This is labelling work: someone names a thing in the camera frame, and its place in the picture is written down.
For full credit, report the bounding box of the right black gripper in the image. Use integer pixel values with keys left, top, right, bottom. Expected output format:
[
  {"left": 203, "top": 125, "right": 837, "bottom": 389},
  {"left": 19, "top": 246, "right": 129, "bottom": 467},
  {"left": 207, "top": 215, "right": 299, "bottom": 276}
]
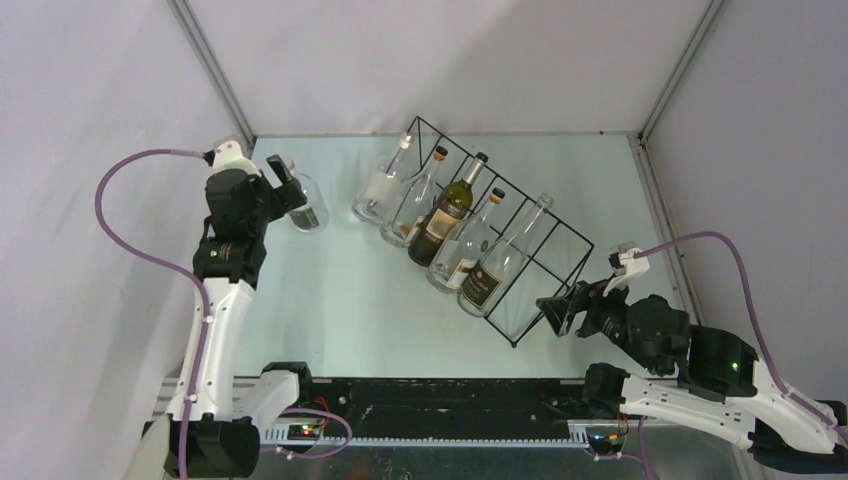
[{"left": 533, "top": 271, "right": 661, "bottom": 374}]

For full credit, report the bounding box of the short clear bottle white cap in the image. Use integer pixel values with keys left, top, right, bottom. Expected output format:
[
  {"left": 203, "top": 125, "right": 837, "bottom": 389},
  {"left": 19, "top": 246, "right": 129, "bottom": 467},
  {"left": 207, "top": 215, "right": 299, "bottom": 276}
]
[{"left": 282, "top": 157, "right": 330, "bottom": 234}]

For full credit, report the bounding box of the tall clear champagne label bottle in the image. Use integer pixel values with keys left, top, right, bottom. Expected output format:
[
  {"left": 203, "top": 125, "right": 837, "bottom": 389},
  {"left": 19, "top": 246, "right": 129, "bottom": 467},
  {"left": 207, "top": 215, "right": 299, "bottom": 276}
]
[{"left": 457, "top": 193, "right": 554, "bottom": 317}]

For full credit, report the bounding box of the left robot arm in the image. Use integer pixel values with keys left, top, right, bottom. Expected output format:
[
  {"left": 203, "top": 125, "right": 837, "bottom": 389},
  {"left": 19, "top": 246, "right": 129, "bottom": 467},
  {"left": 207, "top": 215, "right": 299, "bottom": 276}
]
[{"left": 163, "top": 155, "right": 316, "bottom": 479}]

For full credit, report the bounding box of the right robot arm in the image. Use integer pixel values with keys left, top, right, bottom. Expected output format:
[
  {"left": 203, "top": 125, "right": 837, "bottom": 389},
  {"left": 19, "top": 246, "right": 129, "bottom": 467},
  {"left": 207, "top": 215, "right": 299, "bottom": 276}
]
[{"left": 535, "top": 280, "right": 847, "bottom": 475}]

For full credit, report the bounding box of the clear bottle white frosted label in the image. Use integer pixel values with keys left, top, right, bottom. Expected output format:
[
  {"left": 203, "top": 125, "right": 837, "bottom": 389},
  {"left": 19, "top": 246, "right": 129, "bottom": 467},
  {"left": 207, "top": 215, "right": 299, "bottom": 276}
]
[{"left": 351, "top": 133, "right": 417, "bottom": 226}]

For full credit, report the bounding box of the clear bottle brown cork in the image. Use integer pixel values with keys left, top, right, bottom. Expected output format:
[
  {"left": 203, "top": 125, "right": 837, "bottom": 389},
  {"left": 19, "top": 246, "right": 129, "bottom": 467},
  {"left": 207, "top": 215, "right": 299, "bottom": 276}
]
[{"left": 427, "top": 188, "right": 506, "bottom": 294}]

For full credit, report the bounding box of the clear bottle cork stopper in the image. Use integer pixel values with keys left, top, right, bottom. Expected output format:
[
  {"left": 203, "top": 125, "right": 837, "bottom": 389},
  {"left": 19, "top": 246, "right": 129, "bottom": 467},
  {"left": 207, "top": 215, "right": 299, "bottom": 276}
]
[{"left": 380, "top": 146, "right": 448, "bottom": 248}]

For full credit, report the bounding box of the dark green wine bottle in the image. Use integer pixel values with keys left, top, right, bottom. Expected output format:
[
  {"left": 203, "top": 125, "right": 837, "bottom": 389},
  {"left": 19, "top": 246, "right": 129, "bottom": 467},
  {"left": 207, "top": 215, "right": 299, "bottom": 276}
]
[{"left": 407, "top": 152, "right": 488, "bottom": 267}]

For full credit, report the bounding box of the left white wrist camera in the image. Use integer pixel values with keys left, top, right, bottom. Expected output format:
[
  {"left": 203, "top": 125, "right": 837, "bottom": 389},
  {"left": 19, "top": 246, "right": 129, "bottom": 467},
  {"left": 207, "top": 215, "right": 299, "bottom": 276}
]
[{"left": 202, "top": 138, "right": 261, "bottom": 176}]

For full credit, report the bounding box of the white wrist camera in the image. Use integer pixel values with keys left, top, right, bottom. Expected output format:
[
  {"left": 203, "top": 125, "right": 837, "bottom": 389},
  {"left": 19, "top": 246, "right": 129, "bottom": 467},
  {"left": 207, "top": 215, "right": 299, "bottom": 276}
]
[
  {"left": 202, "top": 138, "right": 261, "bottom": 176},
  {"left": 603, "top": 242, "right": 650, "bottom": 297}
]

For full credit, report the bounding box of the black wire wine rack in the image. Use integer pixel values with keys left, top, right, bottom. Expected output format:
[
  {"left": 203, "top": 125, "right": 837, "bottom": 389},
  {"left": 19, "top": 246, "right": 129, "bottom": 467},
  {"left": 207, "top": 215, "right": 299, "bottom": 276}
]
[{"left": 405, "top": 115, "right": 596, "bottom": 348}]

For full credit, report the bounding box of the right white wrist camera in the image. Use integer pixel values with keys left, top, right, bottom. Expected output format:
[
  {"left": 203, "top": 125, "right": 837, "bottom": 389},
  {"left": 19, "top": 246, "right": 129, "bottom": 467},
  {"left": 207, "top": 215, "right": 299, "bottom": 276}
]
[{"left": 603, "top": 242, "right": 650, "bottom": 297}]

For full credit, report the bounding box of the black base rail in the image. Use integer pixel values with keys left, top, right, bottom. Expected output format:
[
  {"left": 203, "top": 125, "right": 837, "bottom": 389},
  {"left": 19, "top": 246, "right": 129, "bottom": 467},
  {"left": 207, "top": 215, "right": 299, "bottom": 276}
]
[{"left": 152, "top": 360, "right": 750, "bottom": 465}]

